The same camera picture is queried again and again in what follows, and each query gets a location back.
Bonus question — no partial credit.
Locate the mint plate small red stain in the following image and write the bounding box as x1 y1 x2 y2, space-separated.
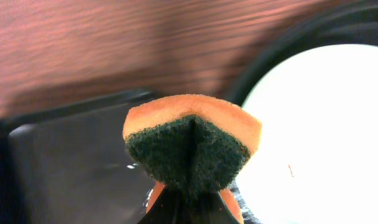
235 43 378 224

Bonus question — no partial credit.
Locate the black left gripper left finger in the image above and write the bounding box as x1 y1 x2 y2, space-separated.
138 187 182 224

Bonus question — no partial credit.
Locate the black rectangular tray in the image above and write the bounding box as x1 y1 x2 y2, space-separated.
0 89 155 224

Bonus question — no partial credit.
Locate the black round tray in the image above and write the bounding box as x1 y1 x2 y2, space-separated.
227 0 378 224

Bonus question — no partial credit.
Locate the orange green scrub sponge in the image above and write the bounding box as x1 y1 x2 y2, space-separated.
122 93 263 224

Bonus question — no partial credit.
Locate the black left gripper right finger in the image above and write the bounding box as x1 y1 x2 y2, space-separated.
184 193 239 224

